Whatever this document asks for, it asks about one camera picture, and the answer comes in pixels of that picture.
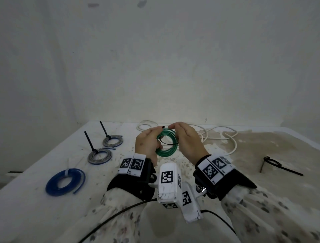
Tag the person's right hand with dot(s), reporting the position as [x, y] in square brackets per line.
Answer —
[191, 142]

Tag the black right camera lead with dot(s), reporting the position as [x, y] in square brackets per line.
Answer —
[220, 217]

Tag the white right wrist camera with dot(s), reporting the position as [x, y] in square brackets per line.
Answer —
[191, 212]

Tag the black camera lead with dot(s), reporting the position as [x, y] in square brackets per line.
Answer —
[130, 206]
[220, 217]

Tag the black left wristband with markers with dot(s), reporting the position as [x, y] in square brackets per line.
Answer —
[130, 185]

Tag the black left camera lead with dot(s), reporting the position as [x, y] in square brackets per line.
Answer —
[130, 206]

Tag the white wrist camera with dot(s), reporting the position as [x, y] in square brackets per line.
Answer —
[191, 212]
[167, 192]

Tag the person's right forearm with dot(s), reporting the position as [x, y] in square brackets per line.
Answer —
[270, 217]

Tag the person's left hand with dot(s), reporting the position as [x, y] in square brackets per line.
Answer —
[146, 142]

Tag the black right wristband with markers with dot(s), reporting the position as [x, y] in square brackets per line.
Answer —
[235, 182]

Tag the person's left forearm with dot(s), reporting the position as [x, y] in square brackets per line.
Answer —
[112, 220]

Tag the black wristband with markers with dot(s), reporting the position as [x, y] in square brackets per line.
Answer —
[235, 182]
[130, 185]

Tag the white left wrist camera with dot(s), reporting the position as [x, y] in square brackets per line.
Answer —
[167, 192]

